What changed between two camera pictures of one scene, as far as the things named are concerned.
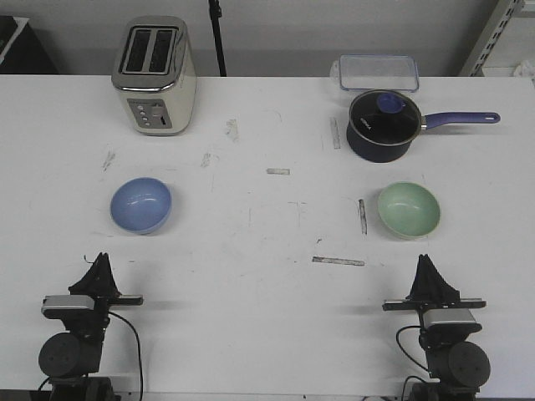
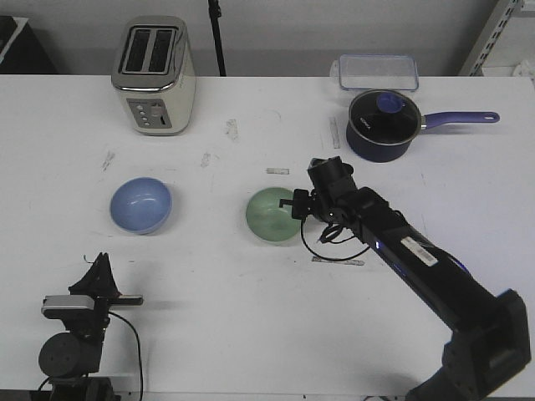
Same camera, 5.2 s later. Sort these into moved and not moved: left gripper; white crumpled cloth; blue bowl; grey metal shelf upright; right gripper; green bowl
Moved: right gripper; green bowl
Not moved: white crumpled cloth; blue bowl; grey metal shelf upright; left gripper
